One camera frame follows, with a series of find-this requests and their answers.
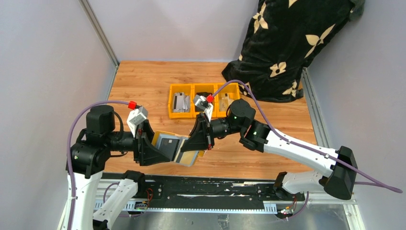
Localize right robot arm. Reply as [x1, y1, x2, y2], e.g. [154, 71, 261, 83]
[181, 99, 358, 200]

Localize yellow bin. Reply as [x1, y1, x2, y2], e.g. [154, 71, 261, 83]
[168, 84, 193, 119]
[214, 83, 240, 117]
[191, 83, 219, 118]

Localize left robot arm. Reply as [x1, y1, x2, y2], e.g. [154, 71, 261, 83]
[61, 101, 173, 230]

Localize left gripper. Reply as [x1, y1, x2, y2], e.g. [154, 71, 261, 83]
[106, 118, 171, 164]

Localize black floral blanket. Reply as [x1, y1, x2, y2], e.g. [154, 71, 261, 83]
[222, 0, 365, 103]

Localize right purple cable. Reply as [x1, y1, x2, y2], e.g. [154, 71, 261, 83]
[207, 80, 404, 194]

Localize yellow leather card holder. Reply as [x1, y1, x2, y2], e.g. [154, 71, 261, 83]
[152, 131, 206, 167]

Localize aluminium frame post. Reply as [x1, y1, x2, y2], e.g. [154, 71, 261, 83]
[79, 0, 120, 69]

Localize purple cable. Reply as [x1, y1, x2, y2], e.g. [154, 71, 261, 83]
[66, 100, 137, 230]
[207, 80, 404, 194]

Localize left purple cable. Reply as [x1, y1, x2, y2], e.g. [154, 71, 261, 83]
[66, 100, 137, 230]

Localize middle yellow bin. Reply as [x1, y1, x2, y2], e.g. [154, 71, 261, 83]
[191, 83, 219, 118]

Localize right yellow bin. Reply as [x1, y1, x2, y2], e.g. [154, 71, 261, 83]
[214, 83, 240, 117]

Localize silver cards in bin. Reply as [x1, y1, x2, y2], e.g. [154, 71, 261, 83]
[172, 92, 191, 113]

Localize black cards in bin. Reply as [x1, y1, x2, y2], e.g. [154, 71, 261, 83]
[195, 92, 211, 113]

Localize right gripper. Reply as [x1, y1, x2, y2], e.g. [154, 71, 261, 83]
[180, 113, 245, 152]

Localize left yellow bin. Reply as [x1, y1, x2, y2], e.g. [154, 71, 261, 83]
[168, 84, 193, 119]

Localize black credit card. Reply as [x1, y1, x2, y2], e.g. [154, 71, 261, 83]
[157, 138, 180, 160]

